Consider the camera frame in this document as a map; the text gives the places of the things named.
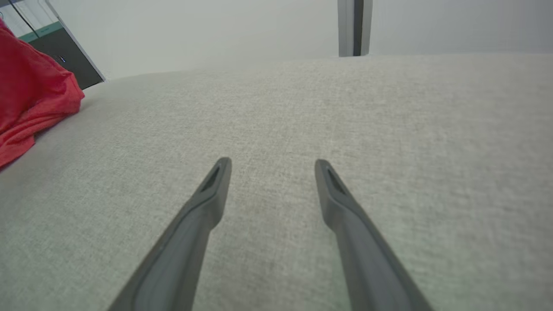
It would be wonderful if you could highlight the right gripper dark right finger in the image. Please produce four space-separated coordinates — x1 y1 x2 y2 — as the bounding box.
315 159 435 311

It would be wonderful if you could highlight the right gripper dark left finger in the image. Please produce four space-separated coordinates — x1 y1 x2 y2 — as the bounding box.
108 157 232 311

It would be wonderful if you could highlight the red garment with white stripes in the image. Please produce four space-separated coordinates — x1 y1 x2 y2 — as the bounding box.
0 17 85 170

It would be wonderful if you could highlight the grey fabric sofa surface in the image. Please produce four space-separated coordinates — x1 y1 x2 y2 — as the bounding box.
0 54 553 311

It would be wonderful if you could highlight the dark panel with teal stripe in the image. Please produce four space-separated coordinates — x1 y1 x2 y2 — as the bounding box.
0 0 106 90

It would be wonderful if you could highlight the grey metal partition post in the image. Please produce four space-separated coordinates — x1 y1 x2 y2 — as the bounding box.
338 0 373 57

